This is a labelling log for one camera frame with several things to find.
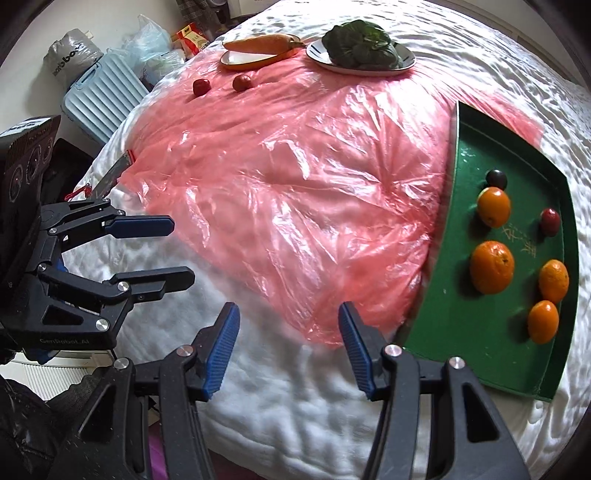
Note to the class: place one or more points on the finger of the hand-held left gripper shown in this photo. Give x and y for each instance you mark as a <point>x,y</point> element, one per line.
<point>166,279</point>
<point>143,226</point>

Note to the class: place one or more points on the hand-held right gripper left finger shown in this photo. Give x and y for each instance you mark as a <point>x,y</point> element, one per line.
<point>221,355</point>

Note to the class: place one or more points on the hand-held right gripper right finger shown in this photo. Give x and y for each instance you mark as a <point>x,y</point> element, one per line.
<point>358,350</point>

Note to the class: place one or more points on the green rectangular tray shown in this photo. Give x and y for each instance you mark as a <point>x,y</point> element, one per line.
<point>461,323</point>

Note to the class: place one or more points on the orange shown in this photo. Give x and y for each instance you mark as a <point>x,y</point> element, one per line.
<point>492,266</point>
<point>553,280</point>
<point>543,321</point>
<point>494,206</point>

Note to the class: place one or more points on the dark purple plum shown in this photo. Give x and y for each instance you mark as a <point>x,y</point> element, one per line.
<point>497,178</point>

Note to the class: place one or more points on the large red plum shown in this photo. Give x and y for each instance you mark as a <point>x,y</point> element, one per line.
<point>550,221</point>

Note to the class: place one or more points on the black flat object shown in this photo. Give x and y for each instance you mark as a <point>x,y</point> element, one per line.
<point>69,161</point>

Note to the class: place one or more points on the smartphone with red case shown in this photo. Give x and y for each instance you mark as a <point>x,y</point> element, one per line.
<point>113,173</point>

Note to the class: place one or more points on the light blue ribbed suitcase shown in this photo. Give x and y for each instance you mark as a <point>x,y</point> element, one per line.
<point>106,97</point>

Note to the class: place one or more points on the grey printed bag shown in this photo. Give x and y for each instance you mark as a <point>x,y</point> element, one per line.
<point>71,55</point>

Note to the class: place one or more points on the small red plum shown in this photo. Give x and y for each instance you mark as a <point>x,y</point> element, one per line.
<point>201,87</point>
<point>242,82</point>

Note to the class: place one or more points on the pink plastic sheet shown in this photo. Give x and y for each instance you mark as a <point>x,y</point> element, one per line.
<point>295,184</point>

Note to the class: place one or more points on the clear plastic bag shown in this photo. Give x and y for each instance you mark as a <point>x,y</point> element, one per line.
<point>147,46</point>

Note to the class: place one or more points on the red and yellow box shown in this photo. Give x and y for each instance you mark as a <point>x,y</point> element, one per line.
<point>191,41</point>

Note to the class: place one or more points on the orange oval plate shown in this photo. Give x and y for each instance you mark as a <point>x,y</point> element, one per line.
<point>244,60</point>

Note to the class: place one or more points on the carrot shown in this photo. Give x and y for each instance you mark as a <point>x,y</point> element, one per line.
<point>258,44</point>

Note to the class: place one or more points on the green leafy vegetable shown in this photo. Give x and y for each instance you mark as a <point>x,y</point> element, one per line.
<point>360,44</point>

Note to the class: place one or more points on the white plate with dark rim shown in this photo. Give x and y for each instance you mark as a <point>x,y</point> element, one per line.
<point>406,62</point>

